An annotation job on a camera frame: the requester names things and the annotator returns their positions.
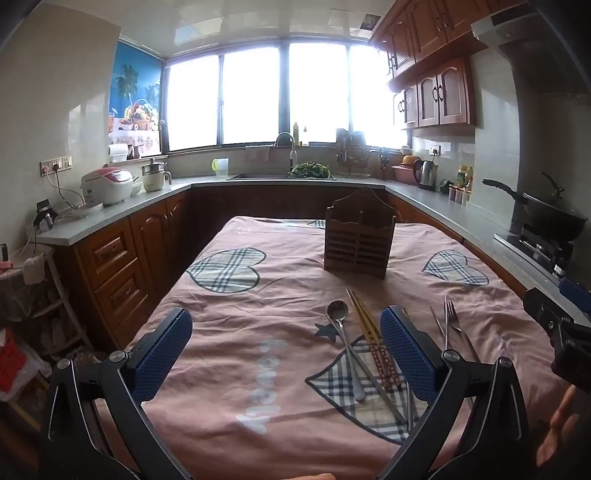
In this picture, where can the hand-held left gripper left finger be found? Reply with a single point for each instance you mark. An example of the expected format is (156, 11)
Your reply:
(166, 355)

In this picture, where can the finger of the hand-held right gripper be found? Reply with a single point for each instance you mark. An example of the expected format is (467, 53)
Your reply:
(545, 311)
(575, 291)

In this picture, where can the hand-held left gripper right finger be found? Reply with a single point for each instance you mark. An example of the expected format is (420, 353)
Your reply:
(406, 350)

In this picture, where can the wooden utensil holder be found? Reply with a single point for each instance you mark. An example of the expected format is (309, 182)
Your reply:
(359, 240)

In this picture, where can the person's right hand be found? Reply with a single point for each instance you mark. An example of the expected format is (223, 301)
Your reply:
(556, 429)

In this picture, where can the gas stove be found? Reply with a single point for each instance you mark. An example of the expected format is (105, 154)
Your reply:
(540, 251)

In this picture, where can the metal fork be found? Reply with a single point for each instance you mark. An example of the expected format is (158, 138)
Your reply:
(455, 323)

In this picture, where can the metal spoon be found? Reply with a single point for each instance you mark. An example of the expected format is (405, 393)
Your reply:
(339, 311)

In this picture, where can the black wok with lid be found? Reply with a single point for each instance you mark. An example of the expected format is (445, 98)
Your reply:
(549, 217)

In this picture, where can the pink printed tablecloth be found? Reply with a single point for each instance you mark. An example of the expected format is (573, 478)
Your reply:
(258, 323)

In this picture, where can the wooden base cabinets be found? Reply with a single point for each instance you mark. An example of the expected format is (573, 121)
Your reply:
(138, 240)

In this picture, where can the white storage rack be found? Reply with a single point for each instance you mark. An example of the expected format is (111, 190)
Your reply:
(51, 295)

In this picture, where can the group of condiment bottles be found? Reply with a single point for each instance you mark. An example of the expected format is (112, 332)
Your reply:
(461, 184)

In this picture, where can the red mesh bag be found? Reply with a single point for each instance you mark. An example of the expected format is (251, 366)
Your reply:
(10, 362)

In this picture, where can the green cup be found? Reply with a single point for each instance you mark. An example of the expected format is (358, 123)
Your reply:
(444, 187)

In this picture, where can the white bowl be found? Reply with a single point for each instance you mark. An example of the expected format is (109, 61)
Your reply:
(136, 188)

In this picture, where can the pink plastic basin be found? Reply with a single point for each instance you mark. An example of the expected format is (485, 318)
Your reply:
(404, 174)

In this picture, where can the steel electric kettle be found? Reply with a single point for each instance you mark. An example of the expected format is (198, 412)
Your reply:
(427, 175)

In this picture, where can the white electric cooking pot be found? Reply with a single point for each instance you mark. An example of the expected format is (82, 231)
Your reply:
(154, 177)

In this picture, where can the white pink rice cooker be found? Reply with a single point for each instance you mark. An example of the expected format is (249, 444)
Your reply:
(107, 184)

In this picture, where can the small black device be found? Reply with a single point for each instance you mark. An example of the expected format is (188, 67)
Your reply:
(45, 213)

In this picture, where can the knife block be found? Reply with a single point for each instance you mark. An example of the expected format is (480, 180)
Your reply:
(385, 164)

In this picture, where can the orange bowl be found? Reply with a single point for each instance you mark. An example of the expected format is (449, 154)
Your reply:
(410, 160)

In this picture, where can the kitchen sink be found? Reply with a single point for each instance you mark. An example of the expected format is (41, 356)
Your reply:
(258, 176)

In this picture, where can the green leafy vegetables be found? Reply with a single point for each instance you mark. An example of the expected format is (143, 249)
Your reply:
(310, 170)

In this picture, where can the small dark pot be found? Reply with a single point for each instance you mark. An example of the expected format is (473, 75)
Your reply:
(134, 152)

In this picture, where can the paper towel roll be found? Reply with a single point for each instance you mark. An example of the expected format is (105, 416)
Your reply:
(117, 152)

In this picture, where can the pink dish cloth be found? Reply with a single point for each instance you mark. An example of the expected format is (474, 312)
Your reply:
(257, 153)

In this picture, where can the kitchen faucet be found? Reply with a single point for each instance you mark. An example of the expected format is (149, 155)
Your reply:
(292, 152)

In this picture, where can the dark capped bottle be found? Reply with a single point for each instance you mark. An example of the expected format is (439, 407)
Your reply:
(304, 137)

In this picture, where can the yellow bottle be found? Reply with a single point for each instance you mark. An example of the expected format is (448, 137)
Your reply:
(296, 134)

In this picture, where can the range hood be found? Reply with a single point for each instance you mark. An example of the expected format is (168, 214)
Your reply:
(531, 41)

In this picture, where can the kitchen window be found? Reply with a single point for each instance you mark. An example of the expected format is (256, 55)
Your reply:
(258, 97)

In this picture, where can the wall socket strip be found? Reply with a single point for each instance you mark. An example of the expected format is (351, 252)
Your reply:
(56, 164)

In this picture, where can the tropical fruit wall poster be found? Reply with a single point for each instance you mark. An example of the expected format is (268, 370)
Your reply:
(136, 92)

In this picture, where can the wooden wall cabinets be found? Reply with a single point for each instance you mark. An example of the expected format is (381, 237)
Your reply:
(429, 60)

